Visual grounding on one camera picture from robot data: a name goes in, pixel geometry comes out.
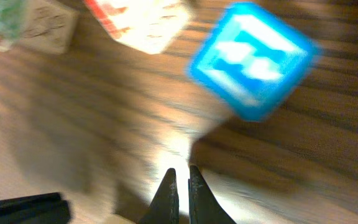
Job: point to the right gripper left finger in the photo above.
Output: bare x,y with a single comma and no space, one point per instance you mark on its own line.
164,207

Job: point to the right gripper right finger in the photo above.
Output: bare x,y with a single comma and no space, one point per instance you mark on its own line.
203,206

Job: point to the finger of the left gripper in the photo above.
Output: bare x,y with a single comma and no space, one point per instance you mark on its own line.
36,209

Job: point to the blue 2 block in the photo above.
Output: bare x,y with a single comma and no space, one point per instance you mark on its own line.
117,219

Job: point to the blue H block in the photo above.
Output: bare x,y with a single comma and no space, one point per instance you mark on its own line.
252,60

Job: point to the green R block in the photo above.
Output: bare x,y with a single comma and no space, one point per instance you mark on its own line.
46,26

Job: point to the red U block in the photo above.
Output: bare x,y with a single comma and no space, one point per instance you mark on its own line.
145,25

